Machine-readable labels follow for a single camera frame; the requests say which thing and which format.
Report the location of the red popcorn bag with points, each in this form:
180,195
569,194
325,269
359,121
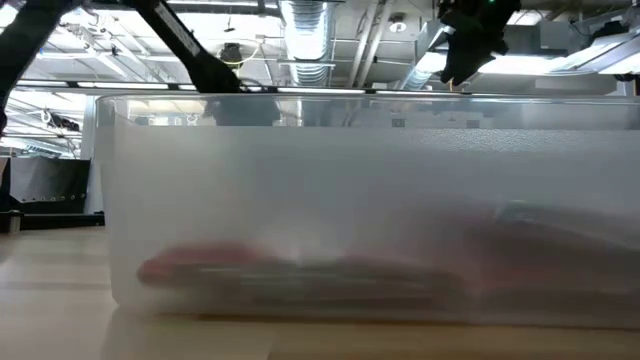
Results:
200,265

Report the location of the round ceiling fixture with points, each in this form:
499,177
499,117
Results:
397,27

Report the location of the clear plastic bin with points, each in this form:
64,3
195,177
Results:
350,175

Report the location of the silver ceiling duct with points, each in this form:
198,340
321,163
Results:
420,75
305,40

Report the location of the white pillar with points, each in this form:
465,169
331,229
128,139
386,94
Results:
90,175

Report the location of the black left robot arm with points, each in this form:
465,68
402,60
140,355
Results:
200,62

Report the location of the black hanging device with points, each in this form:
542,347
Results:
231,54

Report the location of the large ceiling light fixture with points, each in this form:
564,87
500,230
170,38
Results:
550,65

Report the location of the long ceiling light strip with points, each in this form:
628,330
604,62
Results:
320,91
125,85

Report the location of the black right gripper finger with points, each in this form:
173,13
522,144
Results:
452,62
475,60

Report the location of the black table frame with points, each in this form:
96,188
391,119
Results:
60,221

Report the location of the black fabric panel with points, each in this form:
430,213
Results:
45,185

